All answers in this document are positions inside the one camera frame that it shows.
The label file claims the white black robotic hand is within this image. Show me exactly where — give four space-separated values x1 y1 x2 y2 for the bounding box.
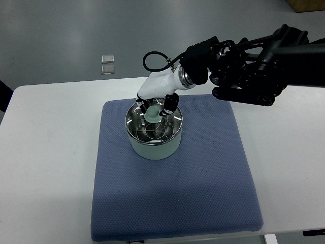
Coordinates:
136 65 196 116

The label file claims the glass lid with green knob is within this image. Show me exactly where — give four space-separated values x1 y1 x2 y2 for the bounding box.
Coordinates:
125 98 183 146

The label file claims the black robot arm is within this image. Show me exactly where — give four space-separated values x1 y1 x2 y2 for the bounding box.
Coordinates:
180 24 324 106

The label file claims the green steel pot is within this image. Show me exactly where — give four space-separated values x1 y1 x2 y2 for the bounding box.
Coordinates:
125 98 183 161

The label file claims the upper metal floor plate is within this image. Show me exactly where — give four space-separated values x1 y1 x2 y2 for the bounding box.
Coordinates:
101 54 115 64

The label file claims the blue fabric mat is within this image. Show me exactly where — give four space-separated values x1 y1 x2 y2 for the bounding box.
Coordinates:
91 95 264 241

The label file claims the brown cardboard box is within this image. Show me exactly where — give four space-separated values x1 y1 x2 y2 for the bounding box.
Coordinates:
287 0 325 13

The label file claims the black object at left edge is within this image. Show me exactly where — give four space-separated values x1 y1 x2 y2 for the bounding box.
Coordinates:
0 81 13 112

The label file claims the black table control box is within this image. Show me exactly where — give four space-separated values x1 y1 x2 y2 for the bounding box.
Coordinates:
303 229 325 237

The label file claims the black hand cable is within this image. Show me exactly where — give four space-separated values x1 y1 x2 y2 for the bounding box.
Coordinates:
142 51 186 73

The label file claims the wire steaming rack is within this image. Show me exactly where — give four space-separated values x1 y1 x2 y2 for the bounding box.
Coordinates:
136 118 174 142

